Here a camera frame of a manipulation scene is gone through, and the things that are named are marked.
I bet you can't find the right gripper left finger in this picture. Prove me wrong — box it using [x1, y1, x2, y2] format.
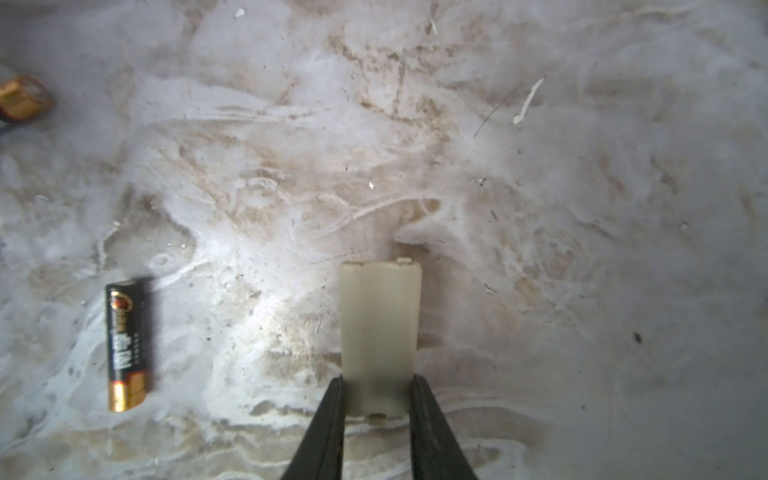
[282, 376, 346, 480]

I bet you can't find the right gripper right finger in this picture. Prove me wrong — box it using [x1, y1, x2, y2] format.
[409, 375, 478, 480]

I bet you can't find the remote battery cover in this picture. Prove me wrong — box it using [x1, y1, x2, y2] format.
[338, 257, 422, 419]

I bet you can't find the black gold AAA battery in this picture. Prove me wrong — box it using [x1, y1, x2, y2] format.
[105, 279, 149, 413]

